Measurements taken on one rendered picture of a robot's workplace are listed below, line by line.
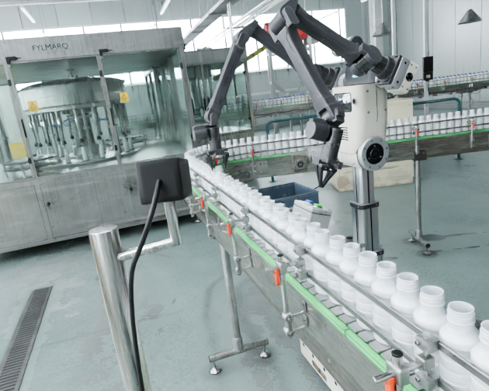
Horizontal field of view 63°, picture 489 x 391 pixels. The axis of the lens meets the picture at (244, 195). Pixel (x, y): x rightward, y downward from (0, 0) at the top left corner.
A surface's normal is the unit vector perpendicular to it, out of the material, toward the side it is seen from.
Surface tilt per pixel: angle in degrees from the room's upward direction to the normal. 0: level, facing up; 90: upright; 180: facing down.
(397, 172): 89
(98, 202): 90
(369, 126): 101
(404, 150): 90
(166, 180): 80
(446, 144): 90
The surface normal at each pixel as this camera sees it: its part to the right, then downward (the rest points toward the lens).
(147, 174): 0.00, 0.07
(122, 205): 0.31, 0.19
